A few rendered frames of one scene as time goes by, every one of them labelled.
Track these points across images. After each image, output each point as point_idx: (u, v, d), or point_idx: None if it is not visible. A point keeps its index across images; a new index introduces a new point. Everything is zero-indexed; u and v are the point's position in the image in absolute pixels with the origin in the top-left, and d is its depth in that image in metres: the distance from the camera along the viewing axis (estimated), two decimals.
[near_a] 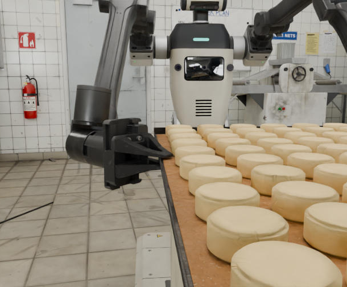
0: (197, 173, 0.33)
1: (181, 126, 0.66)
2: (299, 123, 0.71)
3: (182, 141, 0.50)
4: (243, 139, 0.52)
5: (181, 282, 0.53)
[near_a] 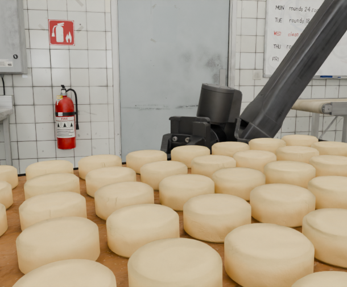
0: (42, 162, 0.41)
1: (293, 138, 0.50)
2: None
3: (186, 147, 0.46)
4: (226, 162, 0.38)
5: None
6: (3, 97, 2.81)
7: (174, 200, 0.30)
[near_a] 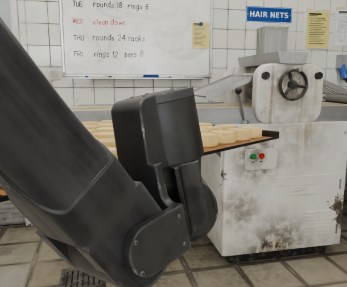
0: (214, 134, 0.61)
1: None
2: None
3: None
4: None
5: None
6: None
7: None
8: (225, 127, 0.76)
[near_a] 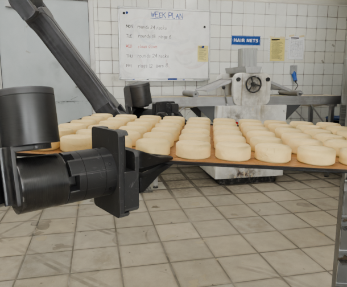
0: (280, 148, 0.48)
1: None
2: (83, 117, 0.77)
3: (153, 141, 0.51)
4: (155, 131, 0.60)
5: None
6: None
7: None
8: None
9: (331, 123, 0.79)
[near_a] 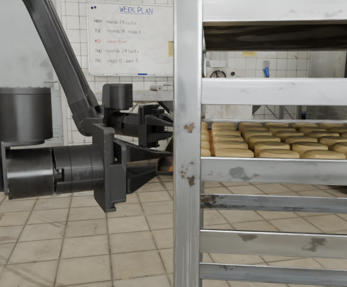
0: None
1: (201, 150, 0.48)
2: None
3: (327, 154, 0.45)
4: (301, 142, 0.54)
5: None
6: None
7: None
8: None
9: None
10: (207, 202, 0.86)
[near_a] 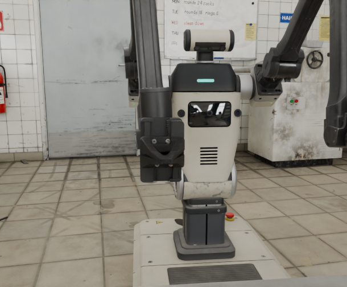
0: None
1: None
2: None
3: None
4: None
5: None
6: None
7: None
8: None
9: None
10: None
